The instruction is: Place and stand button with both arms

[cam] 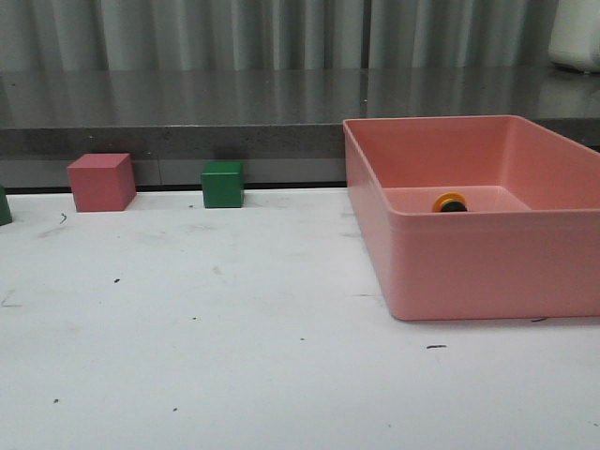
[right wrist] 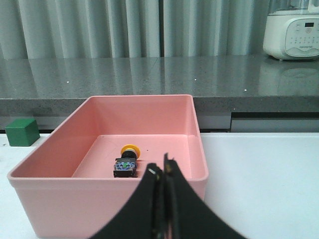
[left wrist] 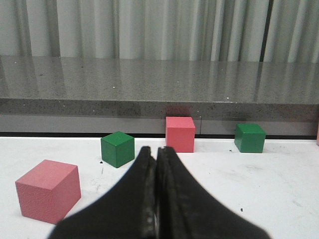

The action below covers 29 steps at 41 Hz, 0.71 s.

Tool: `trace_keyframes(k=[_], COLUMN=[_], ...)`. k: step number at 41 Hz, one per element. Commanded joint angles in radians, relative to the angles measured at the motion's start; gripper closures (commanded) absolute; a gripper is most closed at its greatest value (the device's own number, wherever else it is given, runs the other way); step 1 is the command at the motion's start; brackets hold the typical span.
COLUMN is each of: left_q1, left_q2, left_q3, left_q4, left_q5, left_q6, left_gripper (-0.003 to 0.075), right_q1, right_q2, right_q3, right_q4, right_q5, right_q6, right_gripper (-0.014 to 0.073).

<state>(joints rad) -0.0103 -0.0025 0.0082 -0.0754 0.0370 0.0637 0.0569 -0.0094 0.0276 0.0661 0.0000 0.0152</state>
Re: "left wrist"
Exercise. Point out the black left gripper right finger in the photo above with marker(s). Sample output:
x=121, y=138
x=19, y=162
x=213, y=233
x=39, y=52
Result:
x=187, y=211

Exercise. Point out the green cube left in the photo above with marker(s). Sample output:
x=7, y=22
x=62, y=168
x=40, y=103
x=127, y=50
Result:
x=118, y=149

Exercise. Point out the pink cube middle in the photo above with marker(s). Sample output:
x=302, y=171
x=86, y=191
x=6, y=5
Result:
x=180, y=133

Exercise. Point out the green cube right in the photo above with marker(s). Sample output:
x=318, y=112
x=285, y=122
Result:
x=249, y=138

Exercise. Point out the grey stone counter ledge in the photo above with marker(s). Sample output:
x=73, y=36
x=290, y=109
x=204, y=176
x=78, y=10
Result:
x=91, y=95

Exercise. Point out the green cube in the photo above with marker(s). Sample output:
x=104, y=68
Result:
x=118, y=149
x=249, y=138

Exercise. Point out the pink cube near left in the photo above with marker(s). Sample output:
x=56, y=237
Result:
x=48, y=191

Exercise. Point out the pink cube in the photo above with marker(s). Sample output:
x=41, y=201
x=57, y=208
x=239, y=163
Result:
x=48, y=191
x=180, y=133

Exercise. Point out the pink plastic bin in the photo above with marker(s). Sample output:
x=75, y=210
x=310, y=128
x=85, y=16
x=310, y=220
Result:
x=317, y=139

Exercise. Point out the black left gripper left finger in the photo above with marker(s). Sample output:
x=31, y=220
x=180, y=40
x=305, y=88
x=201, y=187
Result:
x=127, y=211

